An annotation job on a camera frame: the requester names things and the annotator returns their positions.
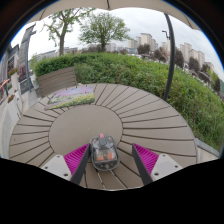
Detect grey shopfront building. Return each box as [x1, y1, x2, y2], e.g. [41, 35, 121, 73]
[0, 43, 21, 102]

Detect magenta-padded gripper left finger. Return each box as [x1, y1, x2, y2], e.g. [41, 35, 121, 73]
[43, 143, 92, 186]

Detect dark tall sign pillar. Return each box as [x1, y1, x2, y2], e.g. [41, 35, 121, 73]
[18, 23, 37, 95]

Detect transparent grey computer mouse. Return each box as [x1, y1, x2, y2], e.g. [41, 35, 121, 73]
[88, 133, 121, 172]

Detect white planter with flowers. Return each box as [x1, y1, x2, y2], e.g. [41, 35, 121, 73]
[8, 67, 20, 90]
[6, 94, 23, 118]

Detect dark curved parasol pole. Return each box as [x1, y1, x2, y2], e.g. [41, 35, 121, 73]
[162, 13, 177, 102]

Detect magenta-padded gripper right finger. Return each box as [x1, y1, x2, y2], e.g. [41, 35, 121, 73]
[131, 143, 184, 186]

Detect distant apartment buildings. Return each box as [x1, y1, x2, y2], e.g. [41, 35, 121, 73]
[33, 32, 216, 73]

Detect brown slatted chair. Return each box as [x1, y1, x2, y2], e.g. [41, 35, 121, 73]
[36, 65, 79, 99]

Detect flower print mouse pad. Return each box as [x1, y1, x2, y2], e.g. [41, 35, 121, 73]
[44, 85, 96, 111]

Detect tall thin-crowned tree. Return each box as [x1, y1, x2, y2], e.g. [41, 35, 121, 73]
[43, 8, 95, 57]

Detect round bushy green tree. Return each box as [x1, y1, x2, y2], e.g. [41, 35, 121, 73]
[78, 12, 131, 53]

